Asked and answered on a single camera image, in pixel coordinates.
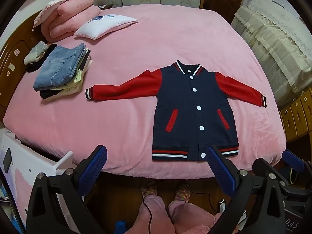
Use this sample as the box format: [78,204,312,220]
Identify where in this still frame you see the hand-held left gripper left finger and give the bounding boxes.
[26,145,108,234]

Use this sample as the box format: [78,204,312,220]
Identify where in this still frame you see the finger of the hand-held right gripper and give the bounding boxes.
[252,158,288,193]
[282,150,312,195]

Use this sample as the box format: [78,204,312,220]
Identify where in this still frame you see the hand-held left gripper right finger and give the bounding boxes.
[207,146,287,234]

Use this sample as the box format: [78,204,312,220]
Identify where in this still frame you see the navy and red varsity jacket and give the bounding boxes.
[85,60,267,162]

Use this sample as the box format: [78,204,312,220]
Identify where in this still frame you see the folded cream clothes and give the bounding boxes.
[46,58,94,102]

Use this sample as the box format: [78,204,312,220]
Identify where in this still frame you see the wooden drawer cabinet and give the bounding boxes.
[279,90,312,143]

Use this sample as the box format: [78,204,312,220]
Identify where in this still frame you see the knitted slipper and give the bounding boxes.
[141,180,158,197]
[175,182,192,203]

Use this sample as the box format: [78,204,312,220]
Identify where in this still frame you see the person's right leg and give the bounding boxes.
[168,200,227,234]

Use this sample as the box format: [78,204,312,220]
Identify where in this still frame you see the person's leg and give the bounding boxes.
[136,192,176,234]
[168,200,227,234]

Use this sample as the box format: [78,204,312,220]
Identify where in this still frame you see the pink fleece bed blanket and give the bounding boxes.
[2,4,287,178]

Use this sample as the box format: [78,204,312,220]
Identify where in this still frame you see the white plastic furniture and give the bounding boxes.
[0,127,86,234]

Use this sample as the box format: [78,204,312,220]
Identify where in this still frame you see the person's left leg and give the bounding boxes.
[136,192,176,234]

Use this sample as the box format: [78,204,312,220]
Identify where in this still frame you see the folded blue jeans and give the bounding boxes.
[33,43,87,92]

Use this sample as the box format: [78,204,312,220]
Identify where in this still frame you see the folded black clothing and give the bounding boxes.
[26,44,58,73]

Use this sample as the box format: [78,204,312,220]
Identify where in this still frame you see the cream lace cover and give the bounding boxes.
[230,0,312,106]

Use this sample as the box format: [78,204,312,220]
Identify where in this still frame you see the grey patterned cloth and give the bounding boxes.
[24,41,50,65]

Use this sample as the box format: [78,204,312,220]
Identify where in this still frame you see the wooden headboard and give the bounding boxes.
[0,12,47,122]

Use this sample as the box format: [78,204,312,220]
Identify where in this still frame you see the white printed pillow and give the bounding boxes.
[74,14,138,40]

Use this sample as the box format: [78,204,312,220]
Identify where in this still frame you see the pink folded quilt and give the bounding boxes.
[40,0,101,43]

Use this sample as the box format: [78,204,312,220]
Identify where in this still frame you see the black cable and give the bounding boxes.
[141,188,153,234]
[186,184,221,212]

